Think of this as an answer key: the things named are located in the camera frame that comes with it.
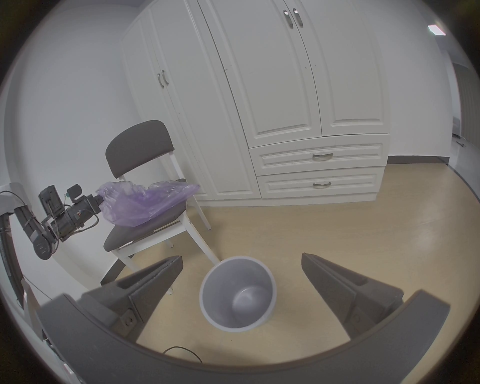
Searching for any white wardrobe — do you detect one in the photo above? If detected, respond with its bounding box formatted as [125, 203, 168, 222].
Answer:
[121, 0, 391, 208]

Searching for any black cable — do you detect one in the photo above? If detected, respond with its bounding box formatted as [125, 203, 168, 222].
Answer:
[162, 345, 203, 365]

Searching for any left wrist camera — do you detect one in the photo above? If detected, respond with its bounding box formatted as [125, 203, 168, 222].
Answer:
[65, 183, 84, 205]

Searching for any grey and white chair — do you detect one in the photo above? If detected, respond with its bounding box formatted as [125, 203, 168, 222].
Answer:
[103, 120, 222, 297]

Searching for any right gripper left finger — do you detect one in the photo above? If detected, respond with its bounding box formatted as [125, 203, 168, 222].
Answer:
[80, 256, 184, 341]

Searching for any white trash bin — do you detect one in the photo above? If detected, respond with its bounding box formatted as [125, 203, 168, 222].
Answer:
[199, 256, 278, 333]

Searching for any purple plastic bag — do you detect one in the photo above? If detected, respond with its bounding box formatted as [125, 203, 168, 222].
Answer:
[95, 179, 200, 228]

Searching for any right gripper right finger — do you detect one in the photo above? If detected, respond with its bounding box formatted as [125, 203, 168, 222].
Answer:
[301, 253, 406, 341]

